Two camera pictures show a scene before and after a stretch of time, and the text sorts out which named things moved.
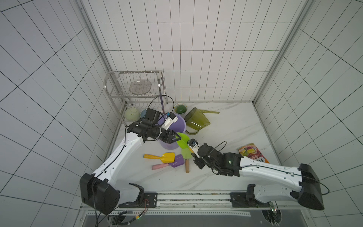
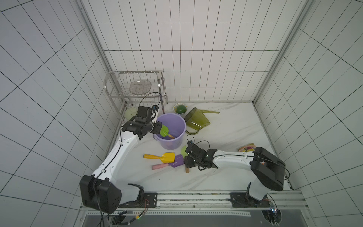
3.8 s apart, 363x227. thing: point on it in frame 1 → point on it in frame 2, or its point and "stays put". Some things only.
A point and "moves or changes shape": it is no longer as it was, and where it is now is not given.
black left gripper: x=170 y=135 → x=158 y=126
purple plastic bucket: x=178 y=126 stays put
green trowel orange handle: x=183 y=142 moves or changes shape
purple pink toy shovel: x=178 y=161 stays put
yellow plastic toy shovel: x=167 y=157 stays put
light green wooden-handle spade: x=186 y=154 stays put
